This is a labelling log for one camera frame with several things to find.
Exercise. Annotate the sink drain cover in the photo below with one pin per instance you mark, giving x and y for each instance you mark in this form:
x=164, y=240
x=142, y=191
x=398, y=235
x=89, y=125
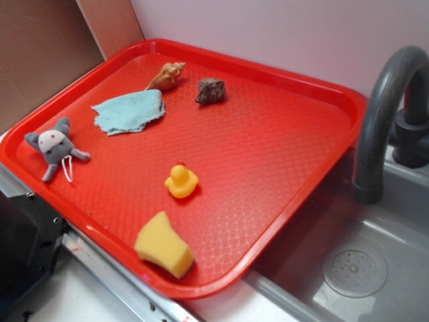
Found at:
x=354, y=271

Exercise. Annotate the tan seashell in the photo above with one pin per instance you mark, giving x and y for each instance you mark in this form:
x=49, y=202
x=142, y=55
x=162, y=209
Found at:
x=168, y=76

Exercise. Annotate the gray toy faucet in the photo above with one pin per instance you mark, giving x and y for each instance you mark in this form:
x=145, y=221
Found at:
x=397, y=115

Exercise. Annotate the gray plush animal toy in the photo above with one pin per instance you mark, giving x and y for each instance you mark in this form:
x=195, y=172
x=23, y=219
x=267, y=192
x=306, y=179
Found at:
x=57, y=149

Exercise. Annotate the yellow sponge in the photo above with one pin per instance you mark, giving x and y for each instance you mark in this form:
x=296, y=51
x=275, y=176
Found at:
x=157, y=242

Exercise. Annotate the red plastic tray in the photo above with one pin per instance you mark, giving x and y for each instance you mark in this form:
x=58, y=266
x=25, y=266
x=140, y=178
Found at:
x=258, y=154

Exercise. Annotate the brown cardboard panel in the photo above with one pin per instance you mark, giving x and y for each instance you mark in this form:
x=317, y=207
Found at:
x=47, y=45

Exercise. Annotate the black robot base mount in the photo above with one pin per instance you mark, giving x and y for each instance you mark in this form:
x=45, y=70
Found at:
x=31, y=233

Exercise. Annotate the yellow rubber duck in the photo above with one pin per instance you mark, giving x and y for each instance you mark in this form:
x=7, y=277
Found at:
x=182, y=182

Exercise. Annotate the light blue cloth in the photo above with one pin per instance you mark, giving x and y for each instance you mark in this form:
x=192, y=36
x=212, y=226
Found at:
x=129, y=113

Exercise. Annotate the brown rock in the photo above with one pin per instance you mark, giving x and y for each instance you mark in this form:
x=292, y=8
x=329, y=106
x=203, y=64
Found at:
x=210, y=90

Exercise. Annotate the gray plastic sink basin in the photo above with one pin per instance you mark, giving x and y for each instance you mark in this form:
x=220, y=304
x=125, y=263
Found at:
x=289, y=271

